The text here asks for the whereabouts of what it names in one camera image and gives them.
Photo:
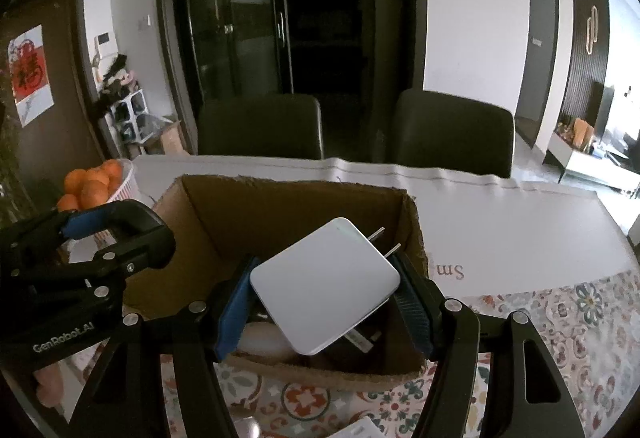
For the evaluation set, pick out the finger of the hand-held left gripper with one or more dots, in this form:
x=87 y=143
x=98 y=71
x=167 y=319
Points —
x=90 y=224
x=145 y=238

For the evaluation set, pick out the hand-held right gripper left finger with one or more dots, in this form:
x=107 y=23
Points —
x=232 y=313

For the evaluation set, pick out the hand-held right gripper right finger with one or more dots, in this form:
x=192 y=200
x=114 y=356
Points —
x=412 y=308

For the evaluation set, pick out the pink round device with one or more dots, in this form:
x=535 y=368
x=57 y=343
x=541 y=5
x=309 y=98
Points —
x=262 y=340

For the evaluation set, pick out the brown cardboard box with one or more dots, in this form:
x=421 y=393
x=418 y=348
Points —
x=220 y=228

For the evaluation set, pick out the white square charger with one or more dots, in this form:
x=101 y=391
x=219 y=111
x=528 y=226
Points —
x=325 y=283

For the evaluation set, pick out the person's left hand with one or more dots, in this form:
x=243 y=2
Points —
x=49 y=383

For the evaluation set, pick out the orange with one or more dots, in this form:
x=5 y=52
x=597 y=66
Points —
x=75 y=180
x=67 y=203
x=95 y=194
x=112 y=167
x=96 y=175

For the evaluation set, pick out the cardboard carton on floor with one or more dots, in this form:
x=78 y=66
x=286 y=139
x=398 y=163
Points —
x=167 y=137

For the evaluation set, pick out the cluttered white cube shelf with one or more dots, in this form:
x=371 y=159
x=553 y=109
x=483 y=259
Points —
x=125 y=112

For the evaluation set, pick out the brown entrance door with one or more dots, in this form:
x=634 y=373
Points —
x=60 y=107

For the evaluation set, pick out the white rectangular charger box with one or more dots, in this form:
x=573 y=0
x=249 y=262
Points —
x=360 y=428

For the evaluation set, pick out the patterned table runner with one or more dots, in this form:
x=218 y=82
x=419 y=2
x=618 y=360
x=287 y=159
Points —
x=565 y=343

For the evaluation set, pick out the dark dining chair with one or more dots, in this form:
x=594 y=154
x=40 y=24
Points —
x=452 y=132
x=260 y=127

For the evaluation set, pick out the red and white door poster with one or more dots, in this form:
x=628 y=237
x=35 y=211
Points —
x=31 y=75

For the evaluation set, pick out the dark glass door cabinet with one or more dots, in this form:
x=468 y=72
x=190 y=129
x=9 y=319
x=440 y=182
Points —
x=260 y=7

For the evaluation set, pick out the dark framed interior door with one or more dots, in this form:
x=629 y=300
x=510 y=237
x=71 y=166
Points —
x=537 y=67

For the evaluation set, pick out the white wall intercom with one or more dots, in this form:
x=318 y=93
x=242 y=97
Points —
x=103 y=46

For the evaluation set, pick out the white wall switch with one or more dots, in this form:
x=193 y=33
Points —
x=144 y=21

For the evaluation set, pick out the dark slatted wall panel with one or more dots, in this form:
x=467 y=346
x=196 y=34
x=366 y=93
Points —
x=582 y=82

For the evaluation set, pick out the looped wall light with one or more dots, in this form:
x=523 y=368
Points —
x=592 y=30

